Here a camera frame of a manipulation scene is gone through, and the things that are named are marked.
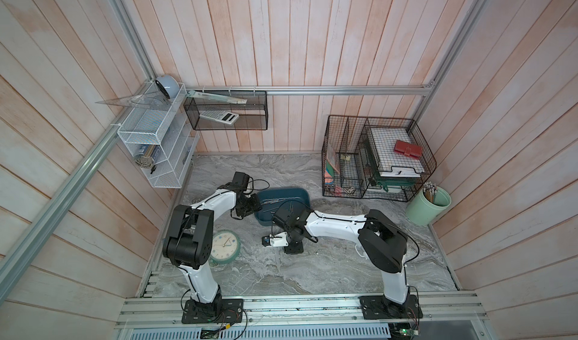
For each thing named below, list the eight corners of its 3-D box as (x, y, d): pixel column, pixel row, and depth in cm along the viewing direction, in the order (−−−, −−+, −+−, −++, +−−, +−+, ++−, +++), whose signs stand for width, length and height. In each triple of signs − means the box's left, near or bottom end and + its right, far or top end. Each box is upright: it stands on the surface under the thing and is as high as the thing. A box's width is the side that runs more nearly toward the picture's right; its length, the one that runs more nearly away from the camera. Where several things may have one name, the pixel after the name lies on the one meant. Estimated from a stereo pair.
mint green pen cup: (408, 225, 96) (429, 204, 82) (402, 207, 101) (420, 185, 88) (435, 225, 96) (460, 204, 82) (426, 207, 101) (448, 185, 88)
